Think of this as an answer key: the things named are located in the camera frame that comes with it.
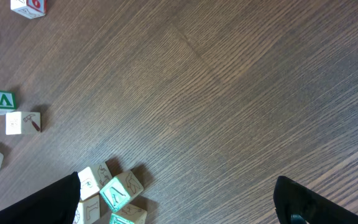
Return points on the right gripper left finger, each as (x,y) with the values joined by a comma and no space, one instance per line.
(55,204)

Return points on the blue edged picture block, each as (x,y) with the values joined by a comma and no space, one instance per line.
(93,179)

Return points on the green letter N block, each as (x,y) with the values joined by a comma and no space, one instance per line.
(129,214)

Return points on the green letter A block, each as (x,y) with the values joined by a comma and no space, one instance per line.
(121,190)

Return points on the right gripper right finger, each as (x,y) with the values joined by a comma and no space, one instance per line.
(295,203)

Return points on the red letter Y block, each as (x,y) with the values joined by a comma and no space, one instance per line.
(30,9)

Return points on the plain wooden picture block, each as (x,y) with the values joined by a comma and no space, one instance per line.
(23,122)

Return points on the red edged wooden block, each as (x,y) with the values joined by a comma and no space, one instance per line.
(87,211)

